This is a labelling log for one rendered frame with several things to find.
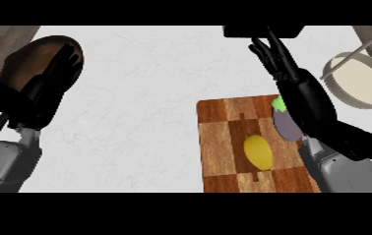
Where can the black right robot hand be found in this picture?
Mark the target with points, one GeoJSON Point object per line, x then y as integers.
{"type": "Point", "coordinates": [305, 94]}

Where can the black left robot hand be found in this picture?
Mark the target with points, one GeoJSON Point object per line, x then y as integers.
{"type": "Point", "coordinates": [42, 91]}

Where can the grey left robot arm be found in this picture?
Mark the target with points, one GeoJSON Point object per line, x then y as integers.
{"type": "Point", "coordinates": [17, 162]}

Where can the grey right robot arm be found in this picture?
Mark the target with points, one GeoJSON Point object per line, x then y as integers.
{"type": "Point", "coordinates": [334, 170]}

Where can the yellow lemon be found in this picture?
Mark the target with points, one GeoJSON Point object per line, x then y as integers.
{"type": "Point", "coordinates": [257, 152]}

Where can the wooden cutting board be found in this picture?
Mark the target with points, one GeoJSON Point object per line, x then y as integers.
{"type": "Point", "coordinates": [232, 144]}

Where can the brown wooden bowl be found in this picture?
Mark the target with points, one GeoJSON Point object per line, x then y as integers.
{"type": "Point", "coordinates": [36, 63]}

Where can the purple eggplant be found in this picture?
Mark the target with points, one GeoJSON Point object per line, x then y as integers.
{"type": "Point", "coordinates": [287, 124]}

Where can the black appliance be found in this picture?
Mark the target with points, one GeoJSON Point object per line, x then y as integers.
{"type": "Point", "coordinates": [247, 31]}

